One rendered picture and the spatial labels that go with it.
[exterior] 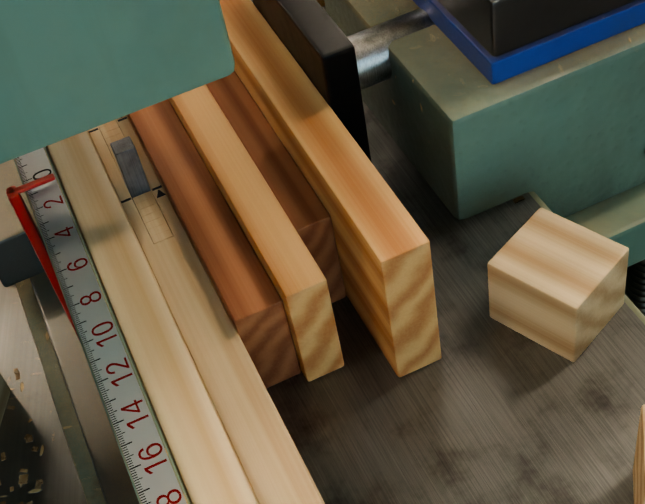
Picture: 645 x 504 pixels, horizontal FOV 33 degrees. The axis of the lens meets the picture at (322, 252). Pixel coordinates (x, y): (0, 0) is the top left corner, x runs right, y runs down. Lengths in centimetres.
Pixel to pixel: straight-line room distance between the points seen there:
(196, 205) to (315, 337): 8
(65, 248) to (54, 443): 17
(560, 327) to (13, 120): 22
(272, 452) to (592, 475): 12
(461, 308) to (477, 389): 4
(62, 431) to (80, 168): 16
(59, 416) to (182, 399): 21
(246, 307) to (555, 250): 12
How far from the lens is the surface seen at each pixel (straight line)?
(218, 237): 44
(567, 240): 43
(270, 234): 42
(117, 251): 44
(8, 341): 64
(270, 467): 37
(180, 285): 43
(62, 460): 58
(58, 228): 45
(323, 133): 43
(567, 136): 49
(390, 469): 41
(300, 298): 40
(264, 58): 48
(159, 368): 40
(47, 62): 40
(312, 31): 45
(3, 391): 61
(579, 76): 47
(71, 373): 59
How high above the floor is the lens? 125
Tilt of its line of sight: 47 degrees down
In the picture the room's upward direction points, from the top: 12 degrees counter-clockwise
